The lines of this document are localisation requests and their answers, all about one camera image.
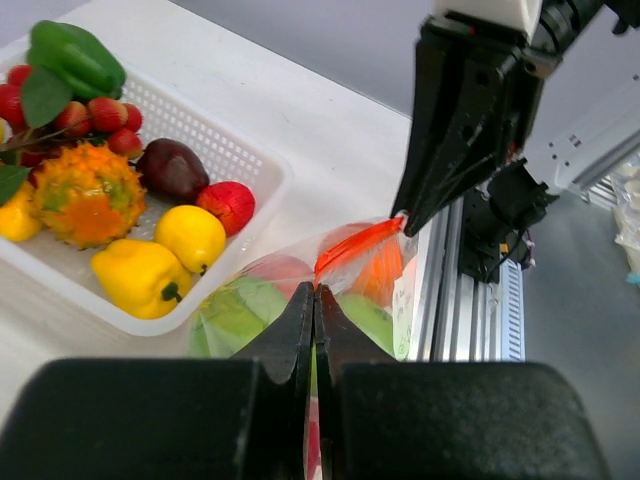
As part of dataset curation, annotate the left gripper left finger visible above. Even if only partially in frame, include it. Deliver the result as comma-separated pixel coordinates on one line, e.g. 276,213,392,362
1,282,314,479

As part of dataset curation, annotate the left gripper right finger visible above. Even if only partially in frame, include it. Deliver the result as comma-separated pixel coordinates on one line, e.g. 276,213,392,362
313,285,610,479

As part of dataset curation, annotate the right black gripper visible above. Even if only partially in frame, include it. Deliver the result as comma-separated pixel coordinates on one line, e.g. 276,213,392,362
391,14,532,237

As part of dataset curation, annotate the green apple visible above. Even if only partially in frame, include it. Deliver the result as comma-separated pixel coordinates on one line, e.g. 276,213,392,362
337,293,394,356

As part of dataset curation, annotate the green lime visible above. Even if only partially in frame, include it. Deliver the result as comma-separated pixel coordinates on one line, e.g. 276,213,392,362
188,277,287,358

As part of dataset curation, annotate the clear zip top bag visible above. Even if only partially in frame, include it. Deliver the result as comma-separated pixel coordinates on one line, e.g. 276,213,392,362
187,214,421,480

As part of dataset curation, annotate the orange fruit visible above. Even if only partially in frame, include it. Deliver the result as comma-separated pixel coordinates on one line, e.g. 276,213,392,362
349,237,404,307

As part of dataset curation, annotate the pink peach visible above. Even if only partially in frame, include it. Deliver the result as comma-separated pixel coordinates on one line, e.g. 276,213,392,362
251,254,314,289

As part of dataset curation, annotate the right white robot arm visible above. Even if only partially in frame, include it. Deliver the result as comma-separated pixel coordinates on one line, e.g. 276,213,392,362
391,1,639,238

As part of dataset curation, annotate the yellow pepper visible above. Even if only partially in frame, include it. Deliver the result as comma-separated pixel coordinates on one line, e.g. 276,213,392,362
90,239,192,320

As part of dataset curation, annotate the yellow pear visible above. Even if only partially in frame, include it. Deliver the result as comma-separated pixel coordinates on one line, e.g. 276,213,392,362
154,205,226,275

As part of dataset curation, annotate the red wrinkled fruit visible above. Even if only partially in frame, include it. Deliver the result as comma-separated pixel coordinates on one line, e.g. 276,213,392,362
196,181,256,237

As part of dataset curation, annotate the dark purple fruit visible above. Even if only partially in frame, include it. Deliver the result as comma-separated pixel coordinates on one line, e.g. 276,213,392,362
136,138,210,203

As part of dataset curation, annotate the white plastic basket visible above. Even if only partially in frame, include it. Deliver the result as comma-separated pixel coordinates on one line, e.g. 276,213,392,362
0,34,295,338

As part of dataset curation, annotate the orange spiky horned melon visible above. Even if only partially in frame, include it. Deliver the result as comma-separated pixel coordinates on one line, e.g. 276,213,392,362
33,142,146,250

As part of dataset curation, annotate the yellow lemon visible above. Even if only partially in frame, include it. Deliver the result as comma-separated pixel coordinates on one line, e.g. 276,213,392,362
0,181,43,242

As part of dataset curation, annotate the red strawberry bunch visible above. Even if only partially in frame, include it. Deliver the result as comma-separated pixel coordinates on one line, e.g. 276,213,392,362
1,64,144,168

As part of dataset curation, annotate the green leaf with stem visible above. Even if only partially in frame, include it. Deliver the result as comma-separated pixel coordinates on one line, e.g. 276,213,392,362
1,66,73,205

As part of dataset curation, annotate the green bell pepper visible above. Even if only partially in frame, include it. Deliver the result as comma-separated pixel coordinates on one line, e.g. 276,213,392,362
26,20,127,101

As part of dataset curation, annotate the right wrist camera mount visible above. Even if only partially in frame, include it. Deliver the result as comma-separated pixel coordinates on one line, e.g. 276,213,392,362
432,0,543,41

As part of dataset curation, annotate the aluminium mounting rail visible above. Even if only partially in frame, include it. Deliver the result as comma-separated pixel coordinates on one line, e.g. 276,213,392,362
408,200,525,362

